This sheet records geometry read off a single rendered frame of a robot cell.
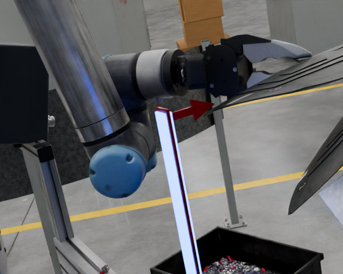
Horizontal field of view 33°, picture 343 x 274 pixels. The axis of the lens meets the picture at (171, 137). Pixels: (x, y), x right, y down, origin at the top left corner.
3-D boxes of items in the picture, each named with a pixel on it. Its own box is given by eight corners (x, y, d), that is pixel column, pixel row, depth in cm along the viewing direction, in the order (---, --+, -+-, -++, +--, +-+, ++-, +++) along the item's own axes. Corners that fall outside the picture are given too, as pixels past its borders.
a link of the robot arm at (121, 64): (106, 101, 100) (96, 53, 98) (163, 97, 95) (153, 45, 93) (81, 115, 93) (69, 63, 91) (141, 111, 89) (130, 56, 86)
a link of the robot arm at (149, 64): (133, 53, 87) (140, 107, 88) (160, 50, 85) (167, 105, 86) (155, 49, 93) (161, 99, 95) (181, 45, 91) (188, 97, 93)
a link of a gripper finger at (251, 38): (271, 29, 80) (212, 39, 84) (269, 29, 78) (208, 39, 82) (277, 63, 80) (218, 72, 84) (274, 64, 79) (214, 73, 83)
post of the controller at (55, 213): (74, 237, 115) (51, 143, 110) (60, 242, 114) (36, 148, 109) (69, 232, 118) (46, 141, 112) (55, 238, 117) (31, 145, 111)
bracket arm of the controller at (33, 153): (55, 159, 111) (51, 144, 110) (40, 163, 109) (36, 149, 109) (23, 138, 131) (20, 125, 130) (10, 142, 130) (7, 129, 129)
